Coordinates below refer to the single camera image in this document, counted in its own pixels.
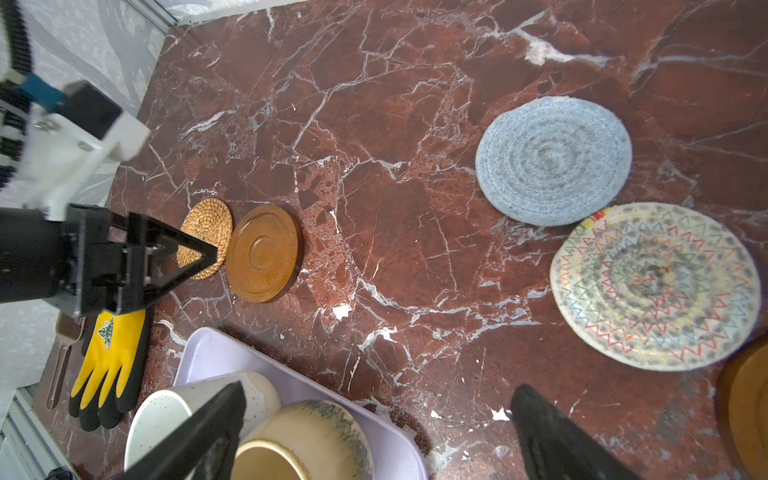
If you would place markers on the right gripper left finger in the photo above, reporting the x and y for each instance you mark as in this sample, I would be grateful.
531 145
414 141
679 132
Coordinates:
202 447

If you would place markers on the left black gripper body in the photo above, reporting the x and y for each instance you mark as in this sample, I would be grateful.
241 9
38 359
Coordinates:
73 265

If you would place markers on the amber round coaster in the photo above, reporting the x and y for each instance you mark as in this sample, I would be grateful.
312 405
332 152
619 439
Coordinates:
741 409

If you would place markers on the beige ceramic mug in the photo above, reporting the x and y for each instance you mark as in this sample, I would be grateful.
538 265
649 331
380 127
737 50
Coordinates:
310 439

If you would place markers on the brown wooden coaster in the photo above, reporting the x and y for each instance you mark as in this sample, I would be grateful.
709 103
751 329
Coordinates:
265 254

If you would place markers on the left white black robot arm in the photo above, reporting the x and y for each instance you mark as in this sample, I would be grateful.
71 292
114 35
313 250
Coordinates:
58 137

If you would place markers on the white speckled mug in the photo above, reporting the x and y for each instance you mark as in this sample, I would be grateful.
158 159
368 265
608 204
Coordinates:
165 410

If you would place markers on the yellow black work glove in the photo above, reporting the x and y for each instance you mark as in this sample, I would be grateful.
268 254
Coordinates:
110 378

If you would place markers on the grey blue woven coaster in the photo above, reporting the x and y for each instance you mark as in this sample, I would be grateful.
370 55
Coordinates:
553 161

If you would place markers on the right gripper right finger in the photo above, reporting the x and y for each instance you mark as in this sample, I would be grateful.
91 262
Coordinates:
554 447

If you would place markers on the white patterned woven coaster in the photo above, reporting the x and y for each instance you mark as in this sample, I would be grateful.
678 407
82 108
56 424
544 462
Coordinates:
657 286

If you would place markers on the woven straw coaster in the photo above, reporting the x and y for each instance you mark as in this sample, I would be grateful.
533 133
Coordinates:
210 221

